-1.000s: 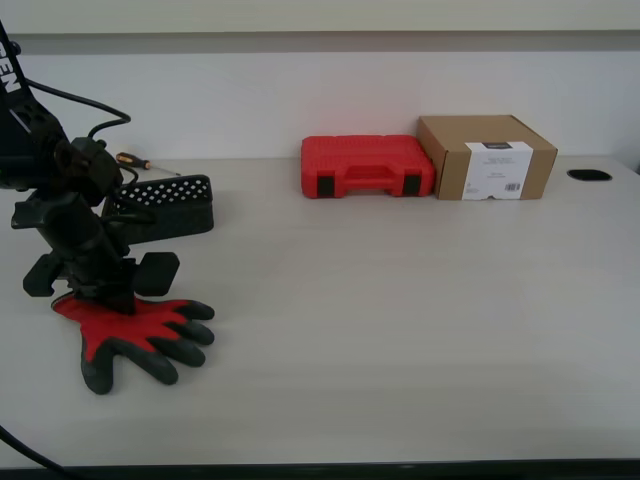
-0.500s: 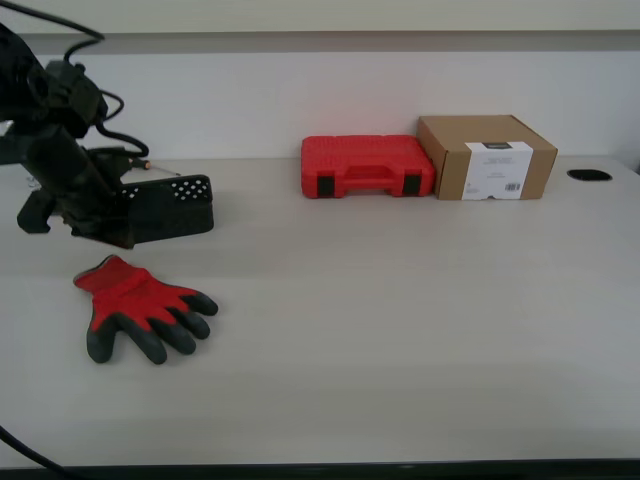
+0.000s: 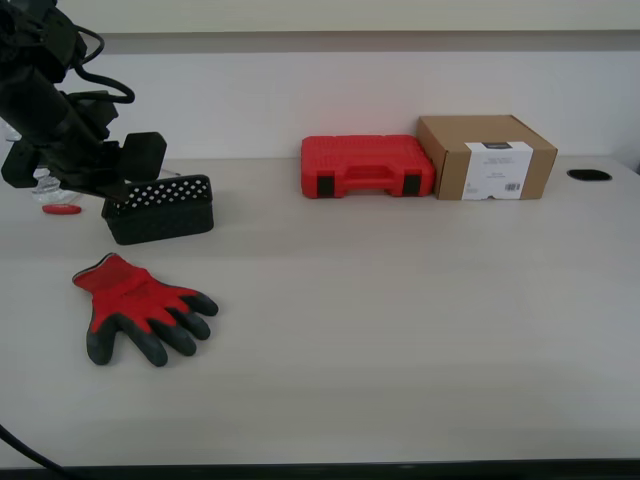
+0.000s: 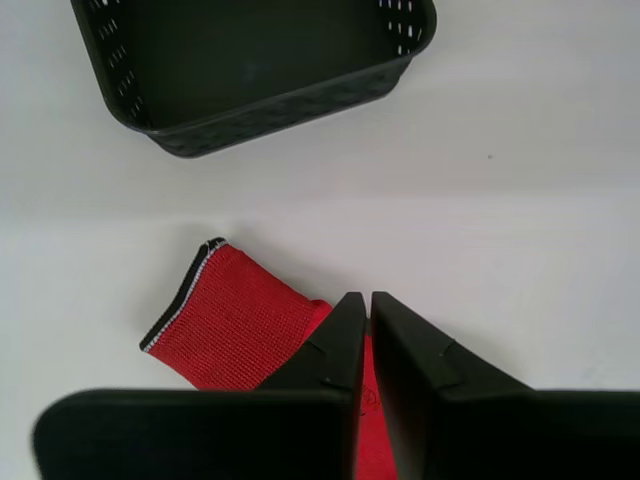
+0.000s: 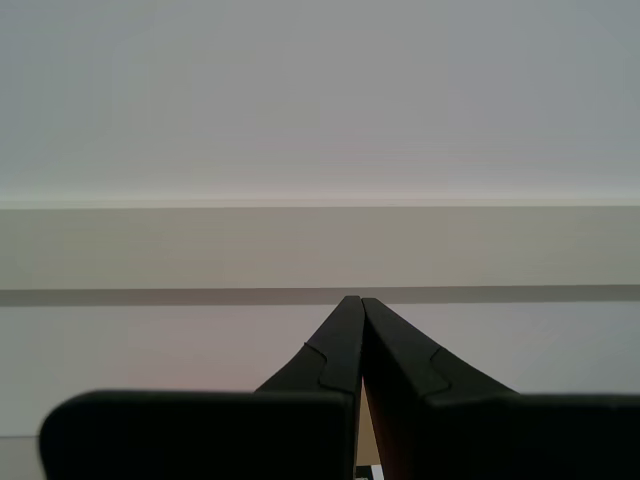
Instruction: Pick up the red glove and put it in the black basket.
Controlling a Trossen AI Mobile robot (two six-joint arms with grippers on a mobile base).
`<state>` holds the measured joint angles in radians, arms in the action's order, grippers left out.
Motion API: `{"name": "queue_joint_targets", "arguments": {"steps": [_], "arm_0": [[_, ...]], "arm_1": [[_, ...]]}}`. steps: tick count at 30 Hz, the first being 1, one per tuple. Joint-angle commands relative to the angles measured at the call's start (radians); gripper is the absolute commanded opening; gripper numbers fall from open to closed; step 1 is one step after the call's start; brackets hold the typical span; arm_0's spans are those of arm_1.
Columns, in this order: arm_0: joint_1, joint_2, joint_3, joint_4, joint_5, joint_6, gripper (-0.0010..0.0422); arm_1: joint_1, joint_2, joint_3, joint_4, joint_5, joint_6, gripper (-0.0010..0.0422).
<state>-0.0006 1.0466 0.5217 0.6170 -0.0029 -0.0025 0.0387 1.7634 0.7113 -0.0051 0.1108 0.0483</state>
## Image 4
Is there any black plastic basket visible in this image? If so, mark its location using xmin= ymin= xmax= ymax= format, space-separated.
xmin=69 ymin=0 xmax=438 ymax=160

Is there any red knit glove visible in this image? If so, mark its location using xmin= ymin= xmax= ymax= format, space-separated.
xmin=138 ymin=236 xmax=401 ymax=480

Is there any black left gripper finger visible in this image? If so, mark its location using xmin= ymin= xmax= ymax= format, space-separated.
xmin=32 ymin=292 xmax=366 ymax=480
xmin=371 ymin=291 xmax=640 ymax=480

